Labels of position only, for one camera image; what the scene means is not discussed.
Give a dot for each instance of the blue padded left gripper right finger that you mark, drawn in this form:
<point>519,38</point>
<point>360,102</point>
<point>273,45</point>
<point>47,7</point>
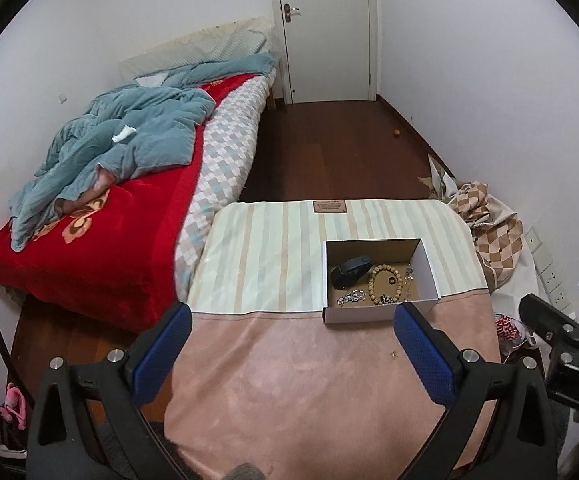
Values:
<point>432,354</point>

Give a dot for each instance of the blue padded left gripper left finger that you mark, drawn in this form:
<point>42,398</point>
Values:
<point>155,351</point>

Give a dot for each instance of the white power strip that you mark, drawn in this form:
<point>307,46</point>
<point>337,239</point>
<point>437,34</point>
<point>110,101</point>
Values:
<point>549,275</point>

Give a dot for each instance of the white plastic bag red print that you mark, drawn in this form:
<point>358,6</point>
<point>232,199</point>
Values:
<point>511,333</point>

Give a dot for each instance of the white cardboard box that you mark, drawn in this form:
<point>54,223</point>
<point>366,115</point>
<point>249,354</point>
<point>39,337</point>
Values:
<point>401,272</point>

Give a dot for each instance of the brown checkered cloth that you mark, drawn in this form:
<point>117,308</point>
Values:
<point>497,232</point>

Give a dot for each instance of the red floral blanket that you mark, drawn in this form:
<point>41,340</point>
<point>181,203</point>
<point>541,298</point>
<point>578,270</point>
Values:
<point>114,260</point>

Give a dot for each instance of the pink and striped table mat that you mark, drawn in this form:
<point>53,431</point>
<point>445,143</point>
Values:
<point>262,380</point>

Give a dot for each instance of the pink object on floor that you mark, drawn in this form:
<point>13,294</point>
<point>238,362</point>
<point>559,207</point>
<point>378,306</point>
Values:
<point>13,410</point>

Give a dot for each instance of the crumpled cardboard paper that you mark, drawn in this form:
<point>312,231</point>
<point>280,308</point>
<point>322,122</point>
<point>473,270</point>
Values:
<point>440,184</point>

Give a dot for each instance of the brown leather label patch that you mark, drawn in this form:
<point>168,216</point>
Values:
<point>330,206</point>

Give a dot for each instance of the white tissue on quilt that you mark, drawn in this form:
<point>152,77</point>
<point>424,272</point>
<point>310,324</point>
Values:
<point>123,134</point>

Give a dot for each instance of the checkered bed sheet mattress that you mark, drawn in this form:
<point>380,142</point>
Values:
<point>229,145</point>

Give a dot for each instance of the teal blue quilt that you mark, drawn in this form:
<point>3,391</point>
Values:
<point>166,117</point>

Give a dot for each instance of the striped pillow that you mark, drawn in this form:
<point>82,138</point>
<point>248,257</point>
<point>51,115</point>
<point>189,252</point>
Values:
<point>213,44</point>

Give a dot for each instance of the white door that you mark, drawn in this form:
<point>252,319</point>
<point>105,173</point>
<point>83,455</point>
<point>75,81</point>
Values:
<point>329,52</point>

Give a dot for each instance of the metal door handle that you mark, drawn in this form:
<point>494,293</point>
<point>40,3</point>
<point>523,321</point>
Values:
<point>290,12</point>

